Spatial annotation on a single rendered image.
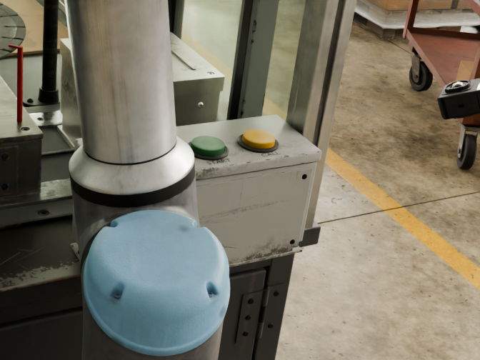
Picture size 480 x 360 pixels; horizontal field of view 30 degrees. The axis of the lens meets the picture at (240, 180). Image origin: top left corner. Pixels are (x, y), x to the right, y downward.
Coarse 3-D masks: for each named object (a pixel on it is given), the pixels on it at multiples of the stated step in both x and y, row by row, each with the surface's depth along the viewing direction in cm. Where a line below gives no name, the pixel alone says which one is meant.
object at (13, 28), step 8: (0, 8) 124; (0, 16) 122; (8, 16) 122; (0, 24) 119; (8, 24) 119; (0, 32) 116; (8, 32) 117; (0, 40) 114; (8, 40) 114; (0, 48) 112
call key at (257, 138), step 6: (246, 132) 109; (252, 132) 109; (258, 132) 110; (264, 132) 110; (246, 138) 108; (252, 138) 108; (258, 138) 108; (264, 138) 108; (270, 138) 109; (246, 144) 108; (252, 144) 107; (258, 144) 107; (264, 144) 107; (270, 144) 108
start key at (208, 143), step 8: (200, 136) 106; (208, 136) 107; (192, 144) 105; (200, 144) 105; (208, 144) 105; (216, 144) 105; (224, 144) 106; (200, 152) 104; (208, 152) 104; (216, 152) 104
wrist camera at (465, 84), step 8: (464, 80) 92; (472, 80) 93; (448, 88) 92; (456, 88) 91; (464, 88) 91; (472, 88) 90; (440, 96) 91; (448, 96) 90; (456, 96) 90; (464, 96) 90; (472, 96) 89; (440, 104) 91; (448, 104) 91; (456, 104) 90; (464, 104) 90; (472, 104) 90; (448, 112) 91; (456, 112) 91; (464, 112) 90; (472, 112) 90
